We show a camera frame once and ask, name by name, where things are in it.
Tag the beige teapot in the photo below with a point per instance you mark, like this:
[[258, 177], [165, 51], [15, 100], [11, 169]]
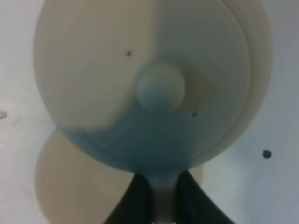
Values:
[[153, 87]]

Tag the beige teacup front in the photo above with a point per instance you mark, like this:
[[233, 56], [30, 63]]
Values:
[[72, 187]]

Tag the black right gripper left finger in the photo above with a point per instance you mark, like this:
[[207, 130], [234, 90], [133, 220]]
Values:
[[136, 205]]

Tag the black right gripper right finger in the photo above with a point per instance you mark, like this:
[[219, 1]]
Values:
[[194, 206]]

